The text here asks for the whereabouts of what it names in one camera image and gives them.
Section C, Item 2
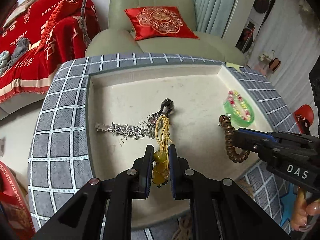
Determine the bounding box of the yellow star patch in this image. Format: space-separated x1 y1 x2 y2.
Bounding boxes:
226 62 242 74

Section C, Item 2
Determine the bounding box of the black claw hair clip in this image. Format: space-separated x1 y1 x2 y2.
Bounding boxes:
158 98 175 116

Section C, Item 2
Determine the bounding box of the slipper rack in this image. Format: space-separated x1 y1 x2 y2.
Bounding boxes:
259 50 281 76

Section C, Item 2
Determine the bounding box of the red blanket covered sofa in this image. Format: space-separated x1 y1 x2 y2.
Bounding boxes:
1 0 88 119

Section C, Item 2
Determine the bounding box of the white curtain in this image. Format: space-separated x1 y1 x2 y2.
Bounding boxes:
247 0 320 120

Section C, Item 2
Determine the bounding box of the brown chain bracelet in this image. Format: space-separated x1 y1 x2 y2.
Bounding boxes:
171 214 194 240

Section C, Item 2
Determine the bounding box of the pink yellow beaded bracelet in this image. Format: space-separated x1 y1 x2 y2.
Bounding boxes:
227 89 252 121

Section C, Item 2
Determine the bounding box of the grey clothes pile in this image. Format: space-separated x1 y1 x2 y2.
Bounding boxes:
0 37 31 76

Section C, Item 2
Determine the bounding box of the light blue curtain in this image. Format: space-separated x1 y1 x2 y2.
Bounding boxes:
193 0 235 37

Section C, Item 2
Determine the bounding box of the silver rhinestone brooch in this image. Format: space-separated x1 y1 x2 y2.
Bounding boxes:
145 127 156 139

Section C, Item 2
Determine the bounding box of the grey rectangular jewelry tray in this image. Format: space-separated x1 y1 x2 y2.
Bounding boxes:
85 63 281 230

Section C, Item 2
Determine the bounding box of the blue star patch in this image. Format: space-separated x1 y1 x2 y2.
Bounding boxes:
280 183 297 226

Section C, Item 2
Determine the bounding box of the grey checked tablecloth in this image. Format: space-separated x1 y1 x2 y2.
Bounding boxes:
28 53 298 239

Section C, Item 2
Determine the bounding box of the green recliner armchair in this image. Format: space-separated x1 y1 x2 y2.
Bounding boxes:
85 0 245 66

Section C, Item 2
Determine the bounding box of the yellow cord flower bracelet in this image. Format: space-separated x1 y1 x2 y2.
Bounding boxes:
152 114 174 188

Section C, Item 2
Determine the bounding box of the flexible phone holder stand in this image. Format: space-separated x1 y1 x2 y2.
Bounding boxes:
80 0 91 45

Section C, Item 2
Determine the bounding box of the silver star hair clip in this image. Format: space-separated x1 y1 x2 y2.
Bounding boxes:
95 122 149 140

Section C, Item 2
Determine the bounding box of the brown spiral hair tie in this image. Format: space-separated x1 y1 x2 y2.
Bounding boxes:
218 114 251 164

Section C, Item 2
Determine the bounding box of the green bangle bracelet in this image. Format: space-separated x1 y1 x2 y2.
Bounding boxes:
223 96 255 128

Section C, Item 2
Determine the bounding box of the stacked washer dryer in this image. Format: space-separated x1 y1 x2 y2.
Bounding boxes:
236 0 271 56

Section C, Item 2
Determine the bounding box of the red embroidered cushion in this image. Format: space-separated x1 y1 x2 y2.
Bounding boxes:
124 7 198 41

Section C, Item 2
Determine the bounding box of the right hand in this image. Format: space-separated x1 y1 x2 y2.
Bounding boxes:
290 187 319 231

